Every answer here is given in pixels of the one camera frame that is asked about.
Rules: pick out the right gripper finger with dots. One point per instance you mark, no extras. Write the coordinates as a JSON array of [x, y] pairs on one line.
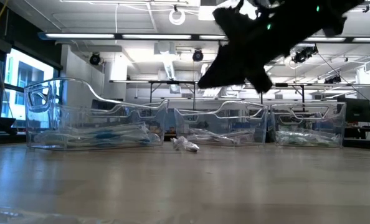
[[216, 65], [228, 74]]

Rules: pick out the clear wrapped toothbrush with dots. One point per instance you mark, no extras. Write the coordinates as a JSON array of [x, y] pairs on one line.
[[294, 137]]

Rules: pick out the black shelf frame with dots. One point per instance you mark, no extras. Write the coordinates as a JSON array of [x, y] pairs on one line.
[[172, 82]]

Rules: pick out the clear plastic bin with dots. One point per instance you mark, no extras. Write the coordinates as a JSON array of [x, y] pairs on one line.
[[63, 118], [306, 119], [228, 119]]

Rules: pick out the black computer monitor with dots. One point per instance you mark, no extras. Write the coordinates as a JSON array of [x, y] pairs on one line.
[[357, 109]]

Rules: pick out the black ceiling camera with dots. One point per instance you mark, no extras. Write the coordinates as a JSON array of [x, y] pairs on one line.
[[306, 54], [95, 59], [197, 55], [333, 80]]

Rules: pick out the overhead light bar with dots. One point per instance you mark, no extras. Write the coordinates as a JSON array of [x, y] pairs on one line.
[[110, 35]]

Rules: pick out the window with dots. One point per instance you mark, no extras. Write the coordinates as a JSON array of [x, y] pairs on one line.
[[23, 84]]

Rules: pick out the green white wrapped toothbrush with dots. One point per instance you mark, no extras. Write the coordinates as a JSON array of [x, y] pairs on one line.
[[322, 140]]

